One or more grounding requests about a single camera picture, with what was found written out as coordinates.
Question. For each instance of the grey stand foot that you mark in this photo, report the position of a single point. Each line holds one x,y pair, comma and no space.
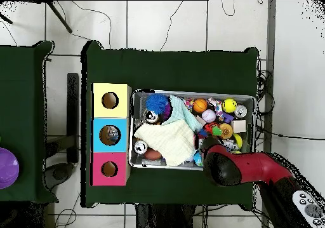
58,173

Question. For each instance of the blue furry monster toy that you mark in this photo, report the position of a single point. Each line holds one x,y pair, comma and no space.
157,103

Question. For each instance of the small orange basketball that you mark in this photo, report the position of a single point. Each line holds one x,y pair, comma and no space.
200,105

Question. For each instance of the blue green globe ball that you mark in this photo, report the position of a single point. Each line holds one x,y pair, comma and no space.
198,159

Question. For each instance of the dark green side table cloth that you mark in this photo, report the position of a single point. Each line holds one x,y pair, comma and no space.
22,98

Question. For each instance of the cream waffle cloth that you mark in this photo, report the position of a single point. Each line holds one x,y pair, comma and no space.
172,139

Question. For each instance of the small white baseball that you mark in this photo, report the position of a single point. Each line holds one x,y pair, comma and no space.
208,115

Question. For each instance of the mint waffle cloth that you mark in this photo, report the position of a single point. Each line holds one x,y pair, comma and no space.
180,111

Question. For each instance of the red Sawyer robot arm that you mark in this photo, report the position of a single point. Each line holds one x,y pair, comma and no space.
254,167

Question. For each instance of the clear packet of blue sweets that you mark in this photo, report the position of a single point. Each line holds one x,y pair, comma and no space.
113,134

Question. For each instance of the purple bowl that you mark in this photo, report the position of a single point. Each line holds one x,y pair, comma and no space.
7,167

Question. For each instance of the plain wooden cube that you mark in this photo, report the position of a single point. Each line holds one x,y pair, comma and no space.
239,126

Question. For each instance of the wooden box with three holes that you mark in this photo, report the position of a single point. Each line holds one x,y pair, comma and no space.
99,141

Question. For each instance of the yellow smiley ball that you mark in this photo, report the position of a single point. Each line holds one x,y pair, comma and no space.
229,105

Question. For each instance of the toy hamburger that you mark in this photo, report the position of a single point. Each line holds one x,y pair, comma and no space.
226,131

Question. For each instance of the black tripod leg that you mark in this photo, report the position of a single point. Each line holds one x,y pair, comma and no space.
5,18
59,16

